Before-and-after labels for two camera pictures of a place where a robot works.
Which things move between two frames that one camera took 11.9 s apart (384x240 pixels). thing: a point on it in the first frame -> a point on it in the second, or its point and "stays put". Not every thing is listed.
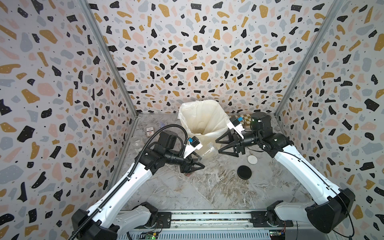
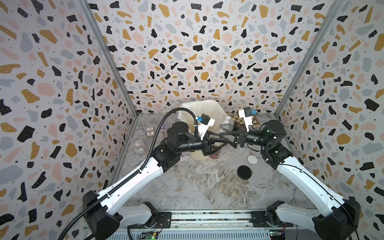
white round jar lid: (252, 159) stays put
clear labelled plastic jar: (137, 142) stays put
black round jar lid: (244, 172) stays put
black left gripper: (187, 168) -> (207, 146)
